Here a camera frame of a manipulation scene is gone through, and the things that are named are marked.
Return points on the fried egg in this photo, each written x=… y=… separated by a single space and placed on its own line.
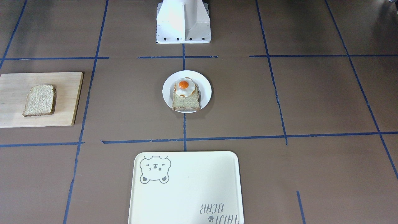
x=184 y=87

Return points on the bread slice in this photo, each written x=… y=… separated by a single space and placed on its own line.
x=40 y=101
x=189 y=103

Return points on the cream bear tray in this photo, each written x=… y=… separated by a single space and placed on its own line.
x=186 y=188

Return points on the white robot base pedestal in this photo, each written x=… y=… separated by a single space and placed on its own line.
x=183 y=22

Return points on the wooden cutting board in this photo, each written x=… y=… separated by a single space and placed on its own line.
x=15 y=88

